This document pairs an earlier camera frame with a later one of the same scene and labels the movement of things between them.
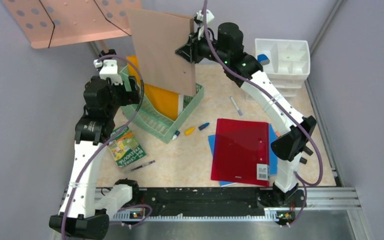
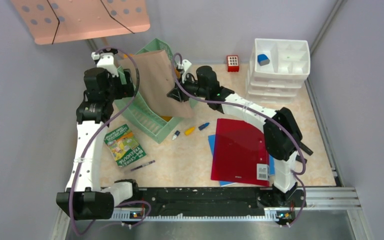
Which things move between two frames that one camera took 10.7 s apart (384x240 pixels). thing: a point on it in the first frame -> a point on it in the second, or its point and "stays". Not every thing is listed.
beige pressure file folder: [157, 36] -> [156, 79]
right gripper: [190, 51] -> [175, 94]
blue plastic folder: [273, 162] stays
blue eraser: [263, 59] stays
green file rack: [149, 117] stays
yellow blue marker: [189, 131] stays
